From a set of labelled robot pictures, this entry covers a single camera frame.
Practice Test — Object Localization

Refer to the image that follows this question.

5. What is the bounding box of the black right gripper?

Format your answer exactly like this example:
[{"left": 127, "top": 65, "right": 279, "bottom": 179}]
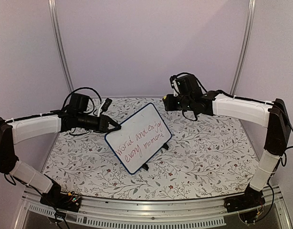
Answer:
[{"left": 163, "top": 95, "right": 192, "bottom": 112}]

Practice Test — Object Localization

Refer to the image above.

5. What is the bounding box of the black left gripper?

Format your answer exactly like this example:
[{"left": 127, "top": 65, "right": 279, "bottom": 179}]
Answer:
[{"left": 77, "top": 113, "right": 122, "bottom": 134}]

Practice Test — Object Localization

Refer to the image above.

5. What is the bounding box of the blue framed whiteboard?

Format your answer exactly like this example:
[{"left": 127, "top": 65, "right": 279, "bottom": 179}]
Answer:
[{"left": 105, "top": 103, "right": 172, "bottom": 175}]

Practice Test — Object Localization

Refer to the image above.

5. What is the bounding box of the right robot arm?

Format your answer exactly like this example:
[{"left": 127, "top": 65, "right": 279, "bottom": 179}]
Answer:
[{"left": 163, "top": 73, "right": 293, "bottom": 208}]

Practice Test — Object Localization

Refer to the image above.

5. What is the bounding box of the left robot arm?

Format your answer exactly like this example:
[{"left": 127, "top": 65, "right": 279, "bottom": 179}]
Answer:
[{"left": 0, "top": 89, "right": 121, "bottom": 207}]

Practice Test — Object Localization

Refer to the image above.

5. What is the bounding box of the black whiteboard foot clip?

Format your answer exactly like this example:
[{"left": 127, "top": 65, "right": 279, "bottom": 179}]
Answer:
[
  {"left": 162, "top": 143, "right": 169, "bottom": 150},
  {"left": 142, "top": 164, "right": 149, "bottom": 171}
]

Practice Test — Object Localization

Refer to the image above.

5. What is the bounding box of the floral tablecloth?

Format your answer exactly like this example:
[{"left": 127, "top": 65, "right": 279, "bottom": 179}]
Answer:
[{"left": 43, "top": 98, "right": 258, "bottom": 200}]

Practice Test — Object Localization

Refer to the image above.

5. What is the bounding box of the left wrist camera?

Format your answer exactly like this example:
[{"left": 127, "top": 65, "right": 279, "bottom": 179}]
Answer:
[{"left": 97, "top": 98, "right": 112, "bottom": 117}]

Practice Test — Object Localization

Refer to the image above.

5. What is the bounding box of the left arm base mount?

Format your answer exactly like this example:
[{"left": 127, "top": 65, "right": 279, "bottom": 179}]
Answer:
[{"left": 40, "top": 189, "right": 82, "bottom": 212}]

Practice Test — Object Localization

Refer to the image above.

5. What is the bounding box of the aluminium front rail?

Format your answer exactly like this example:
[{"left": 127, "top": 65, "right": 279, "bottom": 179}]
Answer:
[{"left": 15, "top": 186, "right": 293, "bottom": 229}]

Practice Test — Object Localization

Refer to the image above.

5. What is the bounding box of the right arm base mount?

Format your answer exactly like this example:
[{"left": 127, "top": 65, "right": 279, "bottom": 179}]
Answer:
[{"left": 224, "top": 191, "right": 265, "bottom": 213}]

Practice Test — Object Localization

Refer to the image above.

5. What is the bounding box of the right metal frame post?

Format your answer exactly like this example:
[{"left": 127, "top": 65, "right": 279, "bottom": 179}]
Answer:
[{"left": 230, "top": 0, "right": 256, "bottom": 95}]

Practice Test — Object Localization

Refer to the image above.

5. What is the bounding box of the metal frame post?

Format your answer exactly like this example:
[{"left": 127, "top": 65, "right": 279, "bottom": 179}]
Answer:
[
  {"left": 48, "top": 0, "right": 74, "bottom": 92},
  {"left": 230, "top": 0, "right": 256, "bottom": 95}
]

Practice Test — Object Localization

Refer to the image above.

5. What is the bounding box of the left metal frame post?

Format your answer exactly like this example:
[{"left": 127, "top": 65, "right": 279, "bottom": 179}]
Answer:
[{"left": 48, "top": 0, "right": 74, "bottom": 92}]

